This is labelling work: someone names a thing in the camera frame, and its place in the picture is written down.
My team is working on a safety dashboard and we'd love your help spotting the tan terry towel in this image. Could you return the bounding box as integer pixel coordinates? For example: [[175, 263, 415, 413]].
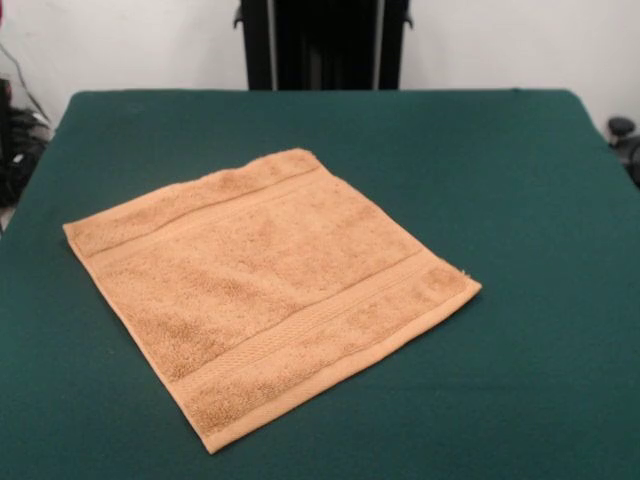
[[62, 147, 484, 456]]

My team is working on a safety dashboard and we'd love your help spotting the dark green table cloth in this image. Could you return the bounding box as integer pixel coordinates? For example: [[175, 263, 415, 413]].
[[0, 88, 640, 480]]

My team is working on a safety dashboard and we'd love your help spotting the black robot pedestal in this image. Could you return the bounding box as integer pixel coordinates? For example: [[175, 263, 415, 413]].
[[232, 0, 416, 92]]

